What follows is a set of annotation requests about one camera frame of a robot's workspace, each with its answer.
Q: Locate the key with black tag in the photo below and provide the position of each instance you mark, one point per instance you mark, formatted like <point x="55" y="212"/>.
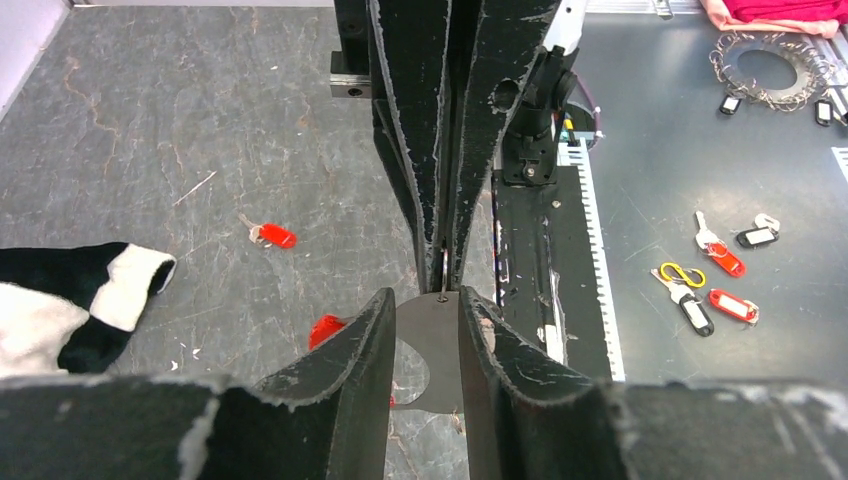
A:
<point x="689" y="304"/>

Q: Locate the small black key tag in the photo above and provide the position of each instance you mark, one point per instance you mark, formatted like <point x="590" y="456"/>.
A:
<point x="765" y="231"/>

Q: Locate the grey slotted cable duct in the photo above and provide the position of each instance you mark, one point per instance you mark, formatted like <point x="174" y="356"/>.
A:
<point x="578" y="157"/>

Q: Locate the key with red tag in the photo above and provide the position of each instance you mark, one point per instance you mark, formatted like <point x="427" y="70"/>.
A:
<point x="716" y="249"/>

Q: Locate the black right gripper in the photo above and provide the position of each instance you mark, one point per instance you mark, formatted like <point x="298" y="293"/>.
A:
<point x="493" y="48"/>

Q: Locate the yellow carabiner with keys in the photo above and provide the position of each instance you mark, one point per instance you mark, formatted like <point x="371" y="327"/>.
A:
<point x="691" y="277"/>

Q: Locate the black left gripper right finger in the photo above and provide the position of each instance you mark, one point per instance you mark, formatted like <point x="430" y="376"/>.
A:
<point x="530" y="417"/>

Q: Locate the flat red key tag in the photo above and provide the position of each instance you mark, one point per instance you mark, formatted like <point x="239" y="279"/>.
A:
<point x="740" y="309"/>

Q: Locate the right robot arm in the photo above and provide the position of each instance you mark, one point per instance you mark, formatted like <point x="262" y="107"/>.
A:
<point x="530" y="139"/>

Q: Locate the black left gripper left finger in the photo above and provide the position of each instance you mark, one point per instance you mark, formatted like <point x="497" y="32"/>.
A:
<point x="324" y="416"/>

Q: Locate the pink red cloth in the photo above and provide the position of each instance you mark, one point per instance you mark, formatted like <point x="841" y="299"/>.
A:
<point x="813" y="17"/>

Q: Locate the black white checkered pillow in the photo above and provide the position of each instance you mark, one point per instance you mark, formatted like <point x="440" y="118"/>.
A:
<point x="74" y="310"/>

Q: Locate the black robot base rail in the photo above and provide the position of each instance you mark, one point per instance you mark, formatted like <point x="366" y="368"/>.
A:
<point x="546" y="286"/>

